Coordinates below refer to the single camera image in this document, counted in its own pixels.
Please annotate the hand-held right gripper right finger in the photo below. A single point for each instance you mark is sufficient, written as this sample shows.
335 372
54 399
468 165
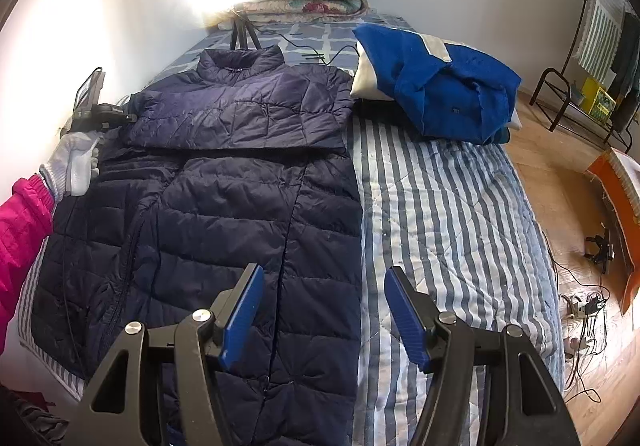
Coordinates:
406 313

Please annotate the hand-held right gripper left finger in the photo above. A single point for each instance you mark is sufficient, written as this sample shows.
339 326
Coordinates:
243 311

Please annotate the black metal rack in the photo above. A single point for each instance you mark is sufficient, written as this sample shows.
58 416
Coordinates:
575 75

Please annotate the black clamp device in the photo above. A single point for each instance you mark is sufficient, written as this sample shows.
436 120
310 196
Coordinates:
599 246

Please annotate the blue and white jacket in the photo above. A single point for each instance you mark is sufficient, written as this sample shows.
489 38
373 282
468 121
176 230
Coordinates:
435 85

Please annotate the person's left forearm pink sleeve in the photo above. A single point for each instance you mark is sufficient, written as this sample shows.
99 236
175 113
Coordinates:
20 236

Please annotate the dark hanging garment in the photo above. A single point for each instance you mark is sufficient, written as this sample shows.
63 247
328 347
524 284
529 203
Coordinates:
625 55

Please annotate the person's left hand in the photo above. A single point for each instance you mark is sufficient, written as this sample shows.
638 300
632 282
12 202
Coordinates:
75 163

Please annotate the white power strip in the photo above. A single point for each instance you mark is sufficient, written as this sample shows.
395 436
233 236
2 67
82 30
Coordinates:
580 311

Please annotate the black tripod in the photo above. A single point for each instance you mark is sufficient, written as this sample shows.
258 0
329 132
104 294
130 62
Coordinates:
243 30

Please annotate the striped bed quilt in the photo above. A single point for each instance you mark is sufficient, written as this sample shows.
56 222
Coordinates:
450 246

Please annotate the green striped cloth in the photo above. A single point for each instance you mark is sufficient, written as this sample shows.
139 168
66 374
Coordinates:
600 28

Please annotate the blue checked bed sheet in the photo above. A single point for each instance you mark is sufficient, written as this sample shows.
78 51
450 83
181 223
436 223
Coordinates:
320 38

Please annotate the navy puffer jacket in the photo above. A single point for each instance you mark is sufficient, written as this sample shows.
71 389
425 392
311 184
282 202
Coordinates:
210 206

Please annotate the orange cloth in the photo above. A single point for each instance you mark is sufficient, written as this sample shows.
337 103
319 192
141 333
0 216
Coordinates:
620 211

